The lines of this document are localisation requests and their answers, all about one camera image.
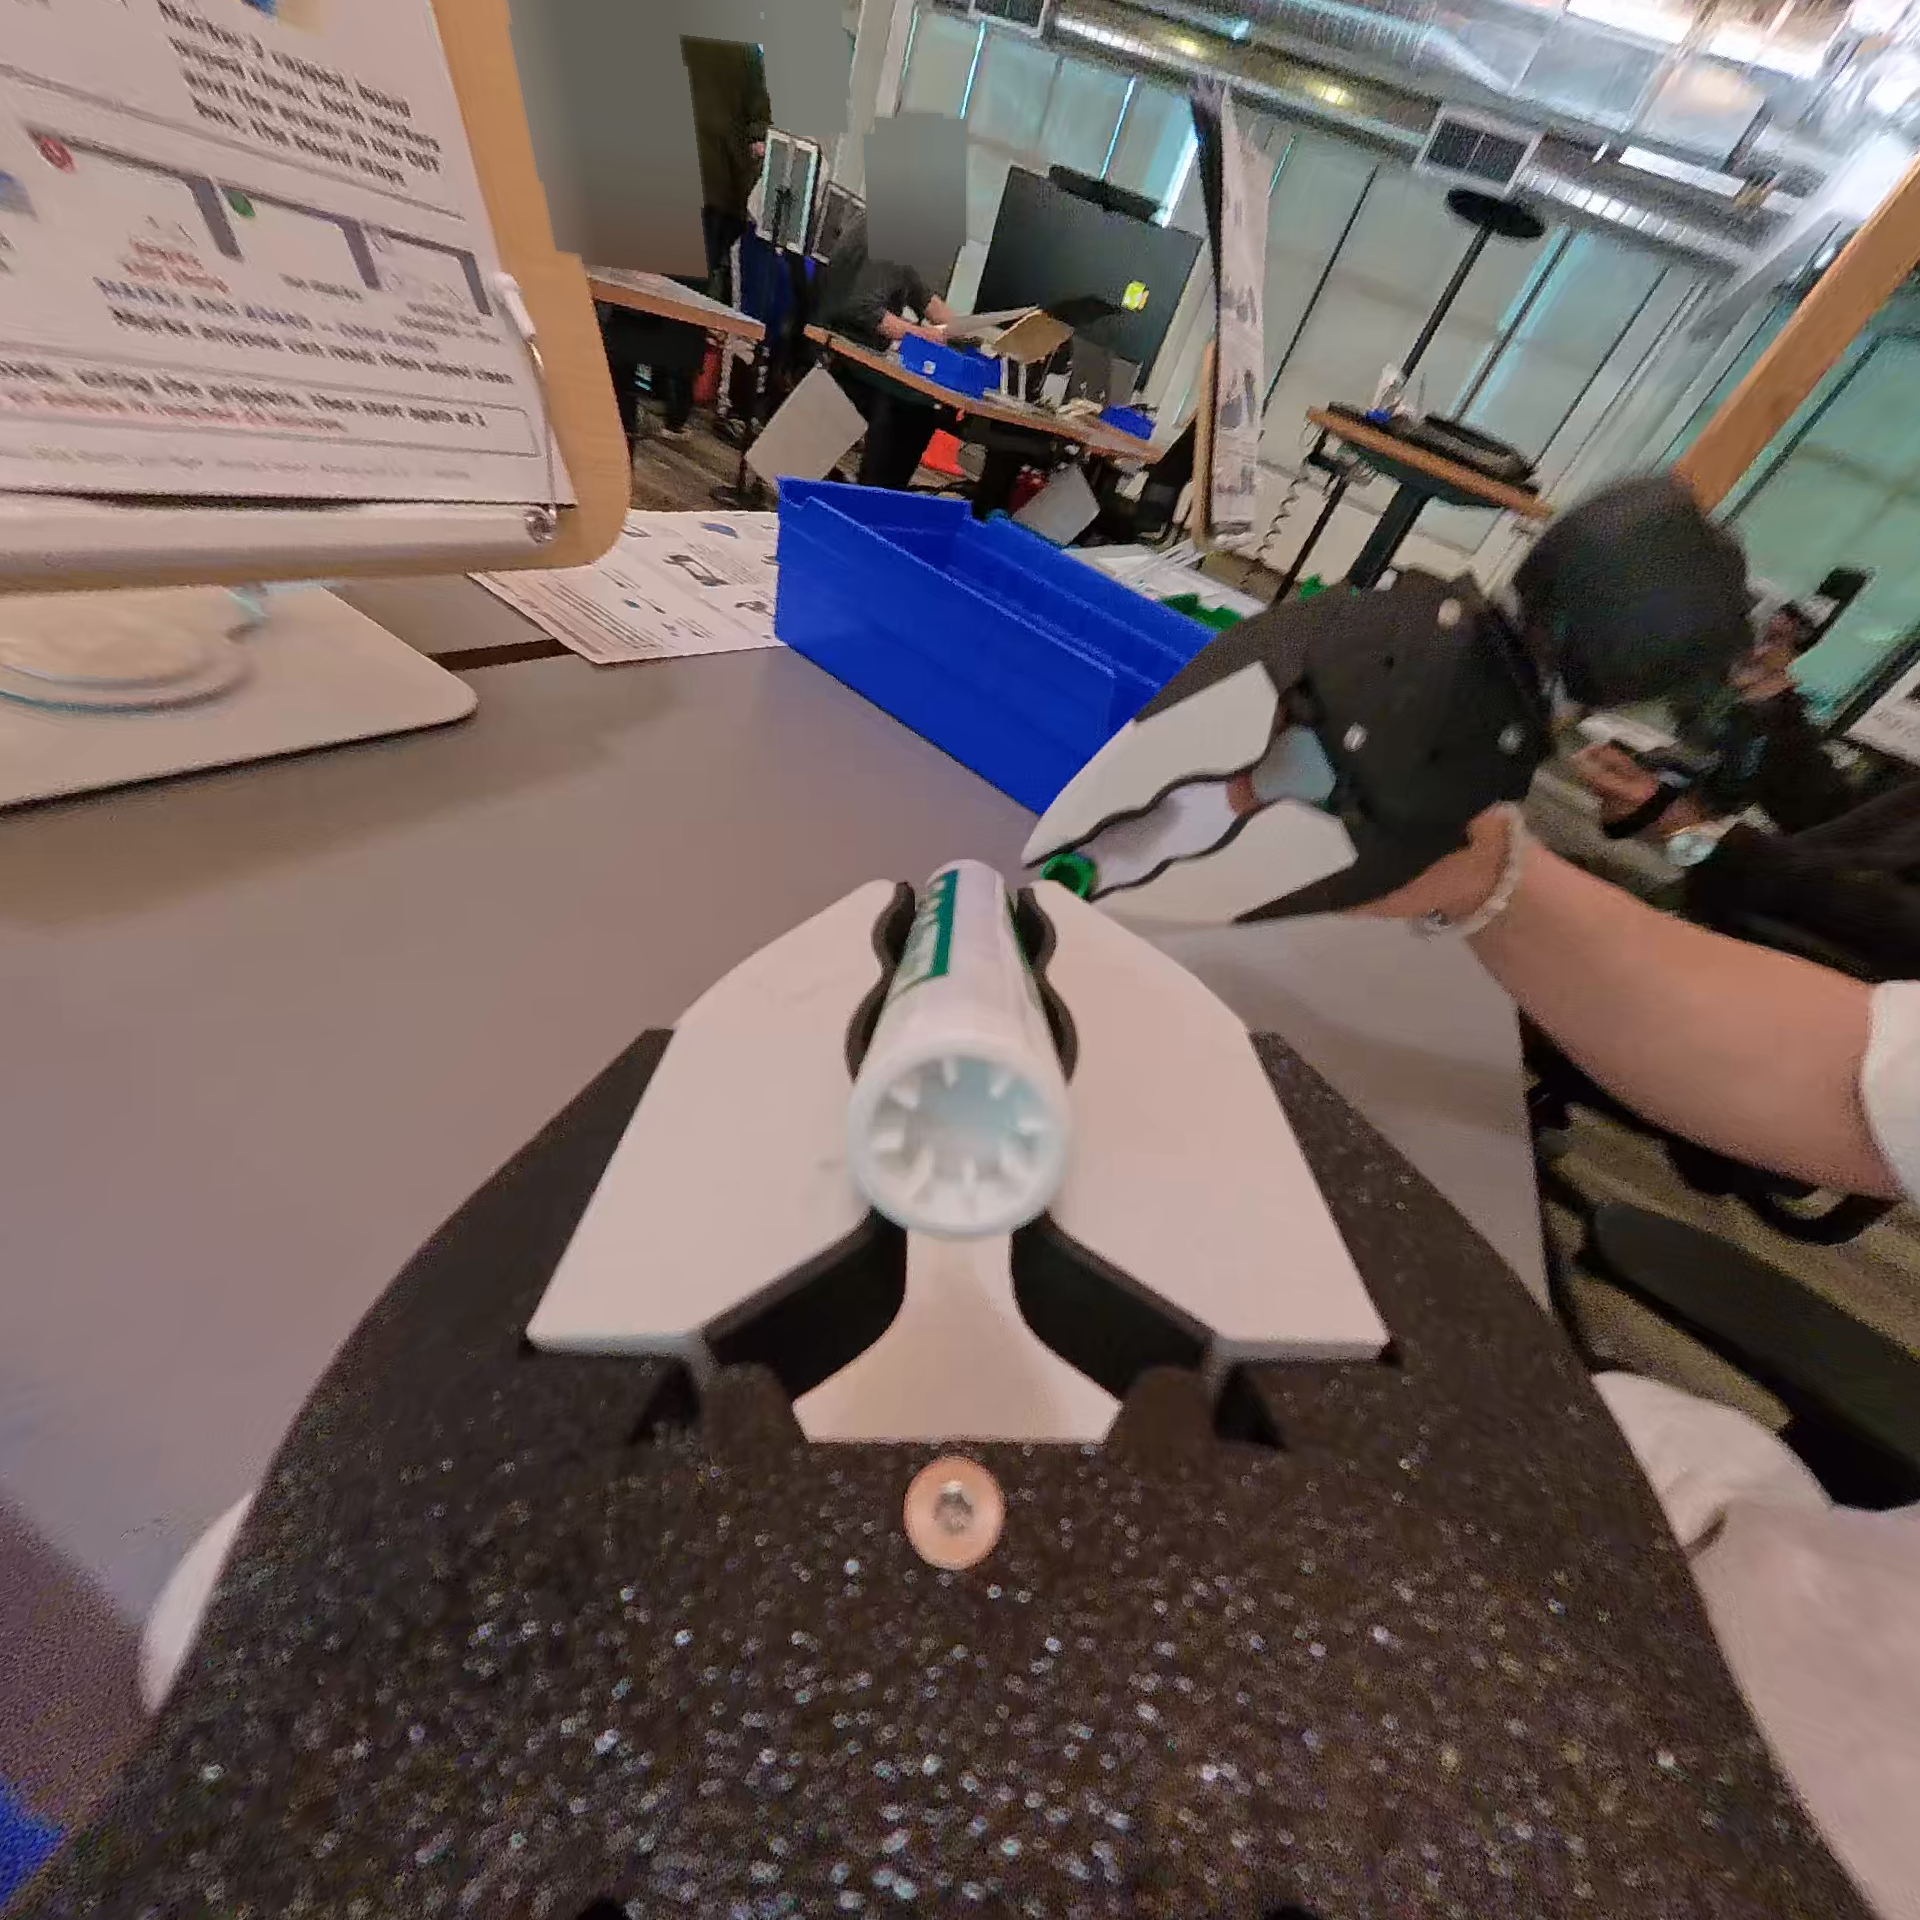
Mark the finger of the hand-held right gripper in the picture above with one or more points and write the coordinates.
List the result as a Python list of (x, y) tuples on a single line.
[(1169, 750), (1259, 862)]

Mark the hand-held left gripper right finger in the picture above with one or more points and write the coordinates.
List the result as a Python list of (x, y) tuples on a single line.
[(1200, 1171)]

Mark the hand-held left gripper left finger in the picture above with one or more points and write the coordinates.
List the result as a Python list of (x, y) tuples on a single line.
[(706, 1139)]

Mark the green marker cap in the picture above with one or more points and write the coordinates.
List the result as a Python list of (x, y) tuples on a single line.
[(1068, 874)]

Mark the blue plastic bin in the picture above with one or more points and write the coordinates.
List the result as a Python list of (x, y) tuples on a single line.
[(24, 1836), (960, 647)]

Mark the green whiteboard marker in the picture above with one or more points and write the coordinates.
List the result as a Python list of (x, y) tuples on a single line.
[(960, 1139)]

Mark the white whiteboard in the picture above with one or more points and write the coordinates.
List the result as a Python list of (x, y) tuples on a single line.
[(188, 1617)]

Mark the person's right forearm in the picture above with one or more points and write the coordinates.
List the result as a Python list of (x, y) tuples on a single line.
[(1682, 1019)]

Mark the person's right hand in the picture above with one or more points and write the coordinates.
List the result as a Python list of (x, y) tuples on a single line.
[(1463, 893)]

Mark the green plastic bin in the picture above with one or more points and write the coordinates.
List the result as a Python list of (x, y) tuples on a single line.
[(1200, 608)]

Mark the wooden standing desk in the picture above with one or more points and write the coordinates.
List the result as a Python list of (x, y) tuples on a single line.
[(1425, 465)]

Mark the black bag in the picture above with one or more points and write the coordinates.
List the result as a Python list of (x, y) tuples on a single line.
[(1463, 444)]

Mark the silver wristwatch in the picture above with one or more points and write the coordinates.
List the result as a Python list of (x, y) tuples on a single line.
[(1689, 849)]

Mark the wooden office desk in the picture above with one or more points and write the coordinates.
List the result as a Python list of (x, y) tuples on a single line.
[(960, 398)]

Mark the display board on stand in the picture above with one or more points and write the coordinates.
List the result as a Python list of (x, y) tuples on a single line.
[(1239, 299)]

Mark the blue storage bin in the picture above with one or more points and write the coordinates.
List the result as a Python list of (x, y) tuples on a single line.
[(939, 367)]

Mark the grey leaning panel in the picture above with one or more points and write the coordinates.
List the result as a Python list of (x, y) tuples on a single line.
[(811, 427)]

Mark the black floor lamp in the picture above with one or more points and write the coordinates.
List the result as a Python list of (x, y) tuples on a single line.
[(1479, 218)]

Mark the large black screen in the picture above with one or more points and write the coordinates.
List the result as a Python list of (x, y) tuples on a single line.
[(1079, 255)]

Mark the printed instruction sheet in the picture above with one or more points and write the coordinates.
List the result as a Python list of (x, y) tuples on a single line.
[(647, 582)]

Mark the black office chair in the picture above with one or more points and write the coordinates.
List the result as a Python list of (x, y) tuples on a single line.
[(1772, 1351)]

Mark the wooden instruction display board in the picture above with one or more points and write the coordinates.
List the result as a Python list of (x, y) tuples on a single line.
[(557, 374)]

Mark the wooden post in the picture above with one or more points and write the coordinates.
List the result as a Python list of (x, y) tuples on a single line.
[(1801, 342)]

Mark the silver ceiling duct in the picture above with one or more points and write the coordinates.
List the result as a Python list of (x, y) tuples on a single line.
[(1351, 45)]

